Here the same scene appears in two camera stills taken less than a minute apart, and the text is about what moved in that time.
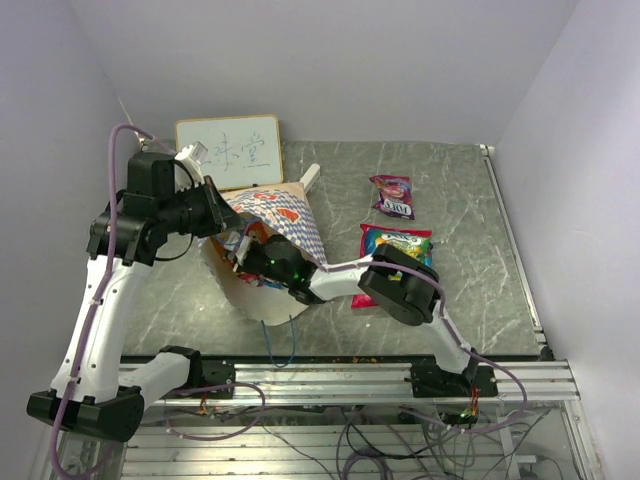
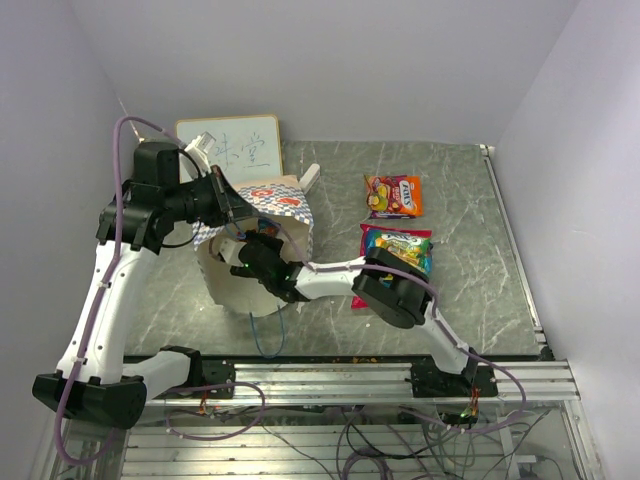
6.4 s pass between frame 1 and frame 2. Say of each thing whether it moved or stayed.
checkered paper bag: moved
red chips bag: stayed
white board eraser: stayed
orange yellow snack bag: moved
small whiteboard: stayed
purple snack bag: moved
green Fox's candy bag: stayed
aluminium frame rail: stayed
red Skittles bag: moved
